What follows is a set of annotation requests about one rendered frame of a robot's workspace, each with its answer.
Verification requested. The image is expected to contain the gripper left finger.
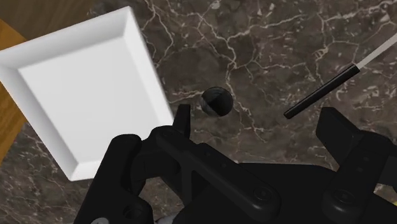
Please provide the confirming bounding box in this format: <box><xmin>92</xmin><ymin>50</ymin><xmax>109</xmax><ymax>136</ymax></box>
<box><xmin>73</xmin><ymin>104</ymin><xmax>282</xmax><ymax>224</ymax></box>

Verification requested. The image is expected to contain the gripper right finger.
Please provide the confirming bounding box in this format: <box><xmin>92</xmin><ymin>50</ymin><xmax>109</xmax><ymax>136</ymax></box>
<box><xmin>315</xmin><ymin>106</ymin><xmax>397</xmax><ymax>224</ymax></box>

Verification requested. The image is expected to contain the black round ball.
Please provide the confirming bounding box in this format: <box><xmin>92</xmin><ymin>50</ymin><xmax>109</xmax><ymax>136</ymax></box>
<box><xmin>200</xmin><ymin>86</ymin><xmax>234</xmax><ymax>118</ymax></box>

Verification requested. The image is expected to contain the white square plate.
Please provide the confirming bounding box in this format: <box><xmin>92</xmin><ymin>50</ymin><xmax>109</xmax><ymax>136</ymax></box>
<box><xmin>0</xmin><ymin>5</ymin><xmax>174</xmax><ymax>182</ymax></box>

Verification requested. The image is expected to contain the black-handled knife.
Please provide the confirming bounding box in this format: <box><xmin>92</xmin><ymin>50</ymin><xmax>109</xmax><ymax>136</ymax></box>
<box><xmin>283</xmin><ymin>32</ymin><xmax>397</xmax><ymax>120</ymax></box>

